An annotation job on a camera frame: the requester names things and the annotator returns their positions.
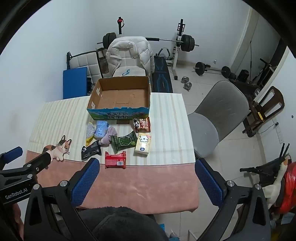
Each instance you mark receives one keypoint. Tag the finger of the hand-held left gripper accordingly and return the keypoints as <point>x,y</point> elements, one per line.
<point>39,162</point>
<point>12,153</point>

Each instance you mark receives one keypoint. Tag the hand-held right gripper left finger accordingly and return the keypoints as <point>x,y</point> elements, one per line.
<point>85,183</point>

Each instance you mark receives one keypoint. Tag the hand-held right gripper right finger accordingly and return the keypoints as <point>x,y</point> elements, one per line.
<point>209,185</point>

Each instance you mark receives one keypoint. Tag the black snack packet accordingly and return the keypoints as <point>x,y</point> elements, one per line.
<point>91,150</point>

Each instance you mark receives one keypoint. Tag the red snack packet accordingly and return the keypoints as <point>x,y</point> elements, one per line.
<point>115,160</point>

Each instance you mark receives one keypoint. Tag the silver and yellow packet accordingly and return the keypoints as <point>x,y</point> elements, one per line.
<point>90,132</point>

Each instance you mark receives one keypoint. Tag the purple cloth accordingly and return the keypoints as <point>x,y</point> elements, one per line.
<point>110,134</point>

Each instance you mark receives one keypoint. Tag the green snack packet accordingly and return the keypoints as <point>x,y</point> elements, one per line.
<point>123,141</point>

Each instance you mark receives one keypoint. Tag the light blue tissue pack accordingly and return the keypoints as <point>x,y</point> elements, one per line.
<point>101,128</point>

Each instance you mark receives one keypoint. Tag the cream tissue pack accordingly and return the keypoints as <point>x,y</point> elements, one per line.
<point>143,144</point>

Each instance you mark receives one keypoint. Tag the panda print snack packet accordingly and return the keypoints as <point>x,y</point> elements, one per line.
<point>141,124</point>

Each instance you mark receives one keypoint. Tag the cardboard box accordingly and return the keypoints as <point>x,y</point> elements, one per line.
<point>122,97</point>

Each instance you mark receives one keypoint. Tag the dark fleece clothing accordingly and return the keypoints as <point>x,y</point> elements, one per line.
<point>122,224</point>

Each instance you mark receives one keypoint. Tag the black scooter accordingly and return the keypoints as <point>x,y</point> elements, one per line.
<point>266,166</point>

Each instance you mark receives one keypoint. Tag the white goose plush toy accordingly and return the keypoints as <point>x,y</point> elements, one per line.
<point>281,173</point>

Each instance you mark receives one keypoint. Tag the red bag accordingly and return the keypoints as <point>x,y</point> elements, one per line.
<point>289,185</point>

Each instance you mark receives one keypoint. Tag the grey chair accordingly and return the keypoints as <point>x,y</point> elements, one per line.
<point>219,104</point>

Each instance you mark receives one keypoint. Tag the blue mat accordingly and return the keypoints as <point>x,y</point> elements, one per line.
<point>75,83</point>

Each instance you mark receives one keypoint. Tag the brown wooden chair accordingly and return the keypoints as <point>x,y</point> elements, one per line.
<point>277,99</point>

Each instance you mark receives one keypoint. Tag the white quilted padded chair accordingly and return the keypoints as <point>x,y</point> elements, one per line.
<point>85,61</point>

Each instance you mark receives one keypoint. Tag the black and blue weight bench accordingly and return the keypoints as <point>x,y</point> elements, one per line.
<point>161,78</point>

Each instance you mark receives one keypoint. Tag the short barbell with black plates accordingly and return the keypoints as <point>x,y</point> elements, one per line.
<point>200,68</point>

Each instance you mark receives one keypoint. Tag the small blue wrapper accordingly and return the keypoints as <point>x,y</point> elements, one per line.
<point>126,72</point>

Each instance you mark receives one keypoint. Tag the cream office chair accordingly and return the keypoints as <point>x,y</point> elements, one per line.
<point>135,70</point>

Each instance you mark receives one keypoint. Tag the black exercise machine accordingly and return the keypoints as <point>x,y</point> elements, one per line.
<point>263,69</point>

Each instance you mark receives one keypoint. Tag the white puffer jacket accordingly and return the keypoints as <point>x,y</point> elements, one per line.
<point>129,51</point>

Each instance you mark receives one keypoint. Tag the long barbell with black plates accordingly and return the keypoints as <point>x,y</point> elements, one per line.
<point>187,42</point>

